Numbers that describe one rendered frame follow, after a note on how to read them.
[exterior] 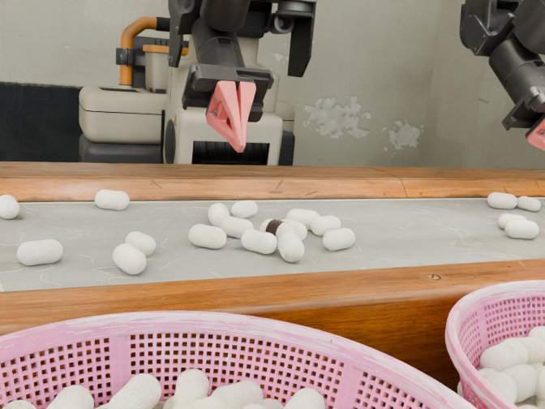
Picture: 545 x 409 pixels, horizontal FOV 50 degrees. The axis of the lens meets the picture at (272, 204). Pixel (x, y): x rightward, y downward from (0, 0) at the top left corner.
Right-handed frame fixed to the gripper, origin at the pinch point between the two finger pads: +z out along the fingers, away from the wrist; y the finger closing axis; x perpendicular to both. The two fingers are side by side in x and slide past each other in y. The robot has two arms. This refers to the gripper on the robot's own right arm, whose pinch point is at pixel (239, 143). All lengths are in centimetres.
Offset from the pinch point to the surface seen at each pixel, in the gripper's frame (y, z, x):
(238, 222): -3.5, 12.8, -3.1
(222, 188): -0.3, 0.7, 7.7
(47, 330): -20.8, 28.9, -18.3
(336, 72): 111, -153, 120
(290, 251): -1.1, 18.8, -7.7
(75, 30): -8, -157, 115
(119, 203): -13.3, 5.2, 4.4
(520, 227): 28.3, 15.4, -5.5
